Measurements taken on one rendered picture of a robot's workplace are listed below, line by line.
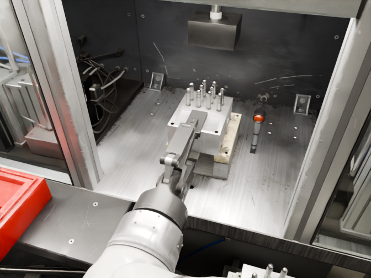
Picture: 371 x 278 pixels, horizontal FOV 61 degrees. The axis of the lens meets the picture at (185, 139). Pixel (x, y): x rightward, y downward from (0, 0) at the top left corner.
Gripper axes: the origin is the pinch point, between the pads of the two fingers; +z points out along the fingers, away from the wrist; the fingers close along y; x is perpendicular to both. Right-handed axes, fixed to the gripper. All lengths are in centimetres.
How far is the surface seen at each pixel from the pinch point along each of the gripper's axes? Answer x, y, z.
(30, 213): 25.5, -10.2, -18.0
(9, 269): 29.5, -21.2, -24.4
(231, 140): -6.0, -5.9, 6.9
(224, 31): -2.3, 15.6, 9.8
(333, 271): -56, -104, 44
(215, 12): 0.1, 17.8, 11.9
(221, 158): -4.9, -6.4, 1.9
